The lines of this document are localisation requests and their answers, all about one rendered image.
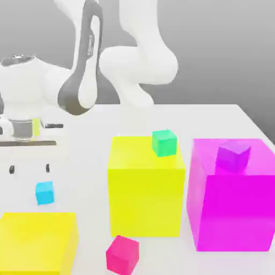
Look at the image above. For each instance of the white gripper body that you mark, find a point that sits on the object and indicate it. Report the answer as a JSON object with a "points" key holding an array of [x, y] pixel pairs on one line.
{"points": [[28, 152]]}

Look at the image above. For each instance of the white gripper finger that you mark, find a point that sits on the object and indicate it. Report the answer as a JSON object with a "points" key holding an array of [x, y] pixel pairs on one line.
{"points": [[47, 168], [11, 169]]}

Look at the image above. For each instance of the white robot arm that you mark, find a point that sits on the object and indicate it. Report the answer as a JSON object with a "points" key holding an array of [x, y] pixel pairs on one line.
{"points": [[137, 62]]}

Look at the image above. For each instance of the small cyan cube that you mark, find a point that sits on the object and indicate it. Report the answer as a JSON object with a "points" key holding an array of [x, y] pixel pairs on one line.
{"points": [[44, 193]]}

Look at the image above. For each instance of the small pink cube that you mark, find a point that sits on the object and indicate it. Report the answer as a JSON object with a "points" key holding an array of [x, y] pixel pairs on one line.
{"points": [[122, 255]]}

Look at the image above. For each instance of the small green cube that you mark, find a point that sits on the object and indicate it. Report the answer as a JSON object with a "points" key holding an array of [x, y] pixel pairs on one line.
{"points": [[164, 144]]}

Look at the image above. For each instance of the small purple cube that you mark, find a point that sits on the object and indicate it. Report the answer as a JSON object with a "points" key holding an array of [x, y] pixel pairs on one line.
{"points": [[232, 159]]}

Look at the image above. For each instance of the large golden yellow box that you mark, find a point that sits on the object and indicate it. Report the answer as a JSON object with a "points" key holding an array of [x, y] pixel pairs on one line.
{"points": [[34, 242]]}

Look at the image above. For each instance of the large lime yellow box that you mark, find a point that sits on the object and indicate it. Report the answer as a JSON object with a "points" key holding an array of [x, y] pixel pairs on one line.
{"points": [[146, 193]]}

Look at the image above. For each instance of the large magenta box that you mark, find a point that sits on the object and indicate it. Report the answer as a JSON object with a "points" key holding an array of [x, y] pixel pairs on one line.
{"points": [[234, 210]]}

